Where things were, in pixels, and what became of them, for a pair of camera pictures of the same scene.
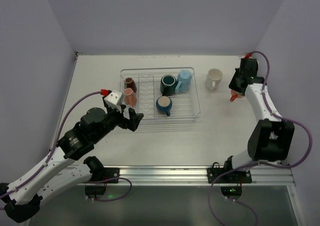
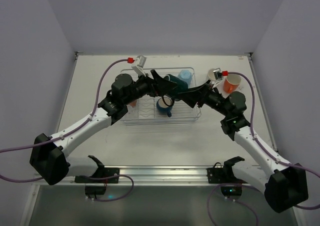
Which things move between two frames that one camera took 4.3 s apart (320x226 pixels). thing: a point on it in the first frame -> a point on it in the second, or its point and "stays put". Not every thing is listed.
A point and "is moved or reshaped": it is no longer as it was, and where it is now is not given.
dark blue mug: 163,104 stays put
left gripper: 126,119 -> 153,84
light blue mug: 184,77 stays put
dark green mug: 168,84 is moved or reshaped
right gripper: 235,84 -> 201,97
